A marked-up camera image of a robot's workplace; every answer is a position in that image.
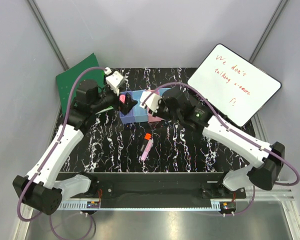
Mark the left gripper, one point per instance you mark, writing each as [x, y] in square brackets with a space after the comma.
[124, 108]

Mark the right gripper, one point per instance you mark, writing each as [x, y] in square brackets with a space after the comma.
[158, 114]

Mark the purple plastic bin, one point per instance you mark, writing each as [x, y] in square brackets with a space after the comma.
[129, 118]

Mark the pink capped marker bottle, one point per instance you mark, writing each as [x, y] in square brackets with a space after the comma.
[122, 98]

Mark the light blue plastic bin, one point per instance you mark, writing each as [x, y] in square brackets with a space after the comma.
[140, 114]

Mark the orange capped black highlighter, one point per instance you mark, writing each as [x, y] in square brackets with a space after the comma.
[145, 141]

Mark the pink highlighter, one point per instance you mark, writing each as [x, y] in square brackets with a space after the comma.
[147, 150]

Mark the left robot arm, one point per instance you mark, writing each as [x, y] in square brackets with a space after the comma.
[39, 188]

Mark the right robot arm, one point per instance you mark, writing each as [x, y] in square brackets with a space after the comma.
[263, 158]

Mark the pink plastic bin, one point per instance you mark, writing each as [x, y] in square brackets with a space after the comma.
[152, 118]

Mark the blue plastic bin right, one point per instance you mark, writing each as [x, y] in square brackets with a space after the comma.
[162, 91]

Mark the black marble mat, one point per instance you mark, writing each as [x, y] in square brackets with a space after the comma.
[110, 146]

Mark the green folder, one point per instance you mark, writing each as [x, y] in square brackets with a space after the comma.
[66, 79]

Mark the white whiteboard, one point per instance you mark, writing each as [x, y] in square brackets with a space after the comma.
[233, 85]

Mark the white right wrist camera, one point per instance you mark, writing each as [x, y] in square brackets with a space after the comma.
[150, 100]

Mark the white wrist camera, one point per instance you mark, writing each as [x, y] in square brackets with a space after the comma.
[114, 79]
[150, 100]

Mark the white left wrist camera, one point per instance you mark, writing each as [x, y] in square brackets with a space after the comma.
[114, 79]

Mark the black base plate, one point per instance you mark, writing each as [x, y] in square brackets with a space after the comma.
[180, 190]

